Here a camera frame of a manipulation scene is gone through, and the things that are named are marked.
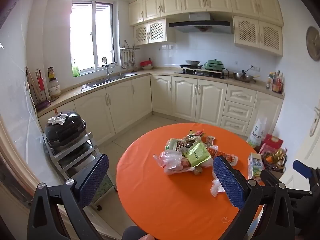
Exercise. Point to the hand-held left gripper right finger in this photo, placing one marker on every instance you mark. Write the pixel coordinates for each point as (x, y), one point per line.
(228, 182)

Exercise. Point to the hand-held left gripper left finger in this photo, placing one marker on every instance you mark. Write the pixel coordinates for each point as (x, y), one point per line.
(93, 177)

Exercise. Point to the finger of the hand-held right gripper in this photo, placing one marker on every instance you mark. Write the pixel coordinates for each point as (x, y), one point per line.
(301, 166)

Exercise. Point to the white drink carton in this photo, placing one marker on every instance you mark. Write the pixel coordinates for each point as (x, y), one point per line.
(255, 166)

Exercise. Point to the clear plastic bag white filling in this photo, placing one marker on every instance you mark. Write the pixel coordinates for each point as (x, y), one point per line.
(170, 161)

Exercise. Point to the small crumpled plastic bag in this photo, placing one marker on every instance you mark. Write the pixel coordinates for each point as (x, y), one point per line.
(215, 187)

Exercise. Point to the yellow cooking oil bottle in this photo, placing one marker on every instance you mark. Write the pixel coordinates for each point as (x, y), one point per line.
(280, 154)

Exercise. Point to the red sausage packet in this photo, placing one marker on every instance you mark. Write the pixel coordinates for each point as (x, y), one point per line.
(226, 156)

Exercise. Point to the brown cardboard box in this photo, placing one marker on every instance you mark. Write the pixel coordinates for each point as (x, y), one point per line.
(275, 171)

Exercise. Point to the metal shelf rack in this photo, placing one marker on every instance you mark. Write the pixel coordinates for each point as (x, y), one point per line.
(75, 152)

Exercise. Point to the orange label oil bottle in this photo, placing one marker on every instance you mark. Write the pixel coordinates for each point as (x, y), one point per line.
(270, 158)

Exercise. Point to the brown round nut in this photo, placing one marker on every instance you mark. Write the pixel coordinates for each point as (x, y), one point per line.
(198, 172)

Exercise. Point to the red rice bag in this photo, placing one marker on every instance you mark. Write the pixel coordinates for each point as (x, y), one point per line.
(273, 141)

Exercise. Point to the orange sausage packet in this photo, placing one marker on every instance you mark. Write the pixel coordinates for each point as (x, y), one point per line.
(210, 141)

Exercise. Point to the black oval grill appliance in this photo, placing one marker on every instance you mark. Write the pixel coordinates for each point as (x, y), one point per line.
(70, 130)

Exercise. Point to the white green rice bag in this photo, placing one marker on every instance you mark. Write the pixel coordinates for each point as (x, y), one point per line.
(257, 132)

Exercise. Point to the orange round table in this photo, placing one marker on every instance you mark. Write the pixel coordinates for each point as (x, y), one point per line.
(175, 205)

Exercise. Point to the colourful snack wrapper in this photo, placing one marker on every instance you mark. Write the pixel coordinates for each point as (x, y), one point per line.
(195, 134)

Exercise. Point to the white green snack packet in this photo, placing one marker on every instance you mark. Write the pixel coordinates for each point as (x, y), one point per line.
(175, 143)

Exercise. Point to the white crumpled cloth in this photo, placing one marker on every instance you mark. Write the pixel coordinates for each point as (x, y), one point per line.
(58, 119)

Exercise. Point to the group of condiment bottles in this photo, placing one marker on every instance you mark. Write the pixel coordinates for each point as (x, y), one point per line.
(275, 82)

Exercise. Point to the cream lower kitchen cabinets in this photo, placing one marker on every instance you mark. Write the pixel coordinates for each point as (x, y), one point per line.
(185, 97)

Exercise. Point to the steel kitchen sink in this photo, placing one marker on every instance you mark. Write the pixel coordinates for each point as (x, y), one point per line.
(100, 82)

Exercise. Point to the large glass jar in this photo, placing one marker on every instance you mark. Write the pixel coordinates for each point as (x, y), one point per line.
(54, 88)

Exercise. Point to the steel wok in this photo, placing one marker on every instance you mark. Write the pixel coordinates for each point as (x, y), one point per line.
(243, 77)

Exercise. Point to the red chopsticks bundle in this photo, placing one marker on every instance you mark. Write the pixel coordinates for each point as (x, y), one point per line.
(40, 83)

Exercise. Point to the green dish soap bottle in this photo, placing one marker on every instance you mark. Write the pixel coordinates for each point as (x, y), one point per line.
(75, 69)

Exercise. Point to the chrome faucet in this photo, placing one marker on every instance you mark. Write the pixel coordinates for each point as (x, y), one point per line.
(107, 68)

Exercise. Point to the brown sauce bottle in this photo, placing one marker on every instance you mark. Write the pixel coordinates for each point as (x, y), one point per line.
(50, 73)

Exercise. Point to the wooden cutting board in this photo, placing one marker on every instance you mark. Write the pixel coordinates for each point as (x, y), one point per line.
(30, 82)

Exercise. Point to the black gas stove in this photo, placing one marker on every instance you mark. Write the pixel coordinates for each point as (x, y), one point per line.
(197, 72)

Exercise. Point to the green electric pot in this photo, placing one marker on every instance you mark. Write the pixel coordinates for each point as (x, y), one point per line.
(213, 65)

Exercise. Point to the red kitchen container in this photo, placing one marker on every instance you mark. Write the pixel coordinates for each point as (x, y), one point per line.
(146, 63)

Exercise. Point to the beige kitchen countertop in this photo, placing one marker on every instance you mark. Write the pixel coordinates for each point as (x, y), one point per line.
(162, 71)

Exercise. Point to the hanging utensil rack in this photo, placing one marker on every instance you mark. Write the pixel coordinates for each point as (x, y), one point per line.
(127, 55)

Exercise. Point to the black range hood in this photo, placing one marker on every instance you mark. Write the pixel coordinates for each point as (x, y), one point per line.
(200, 24)

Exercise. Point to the round wall clock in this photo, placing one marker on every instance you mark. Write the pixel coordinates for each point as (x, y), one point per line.
(313, 43)

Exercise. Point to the white frame window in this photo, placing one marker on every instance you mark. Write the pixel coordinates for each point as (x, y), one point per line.
(82, 35)

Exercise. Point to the cream lattice wall cabinet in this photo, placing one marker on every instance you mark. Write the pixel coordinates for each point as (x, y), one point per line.
(250, 31)
(150, 31)

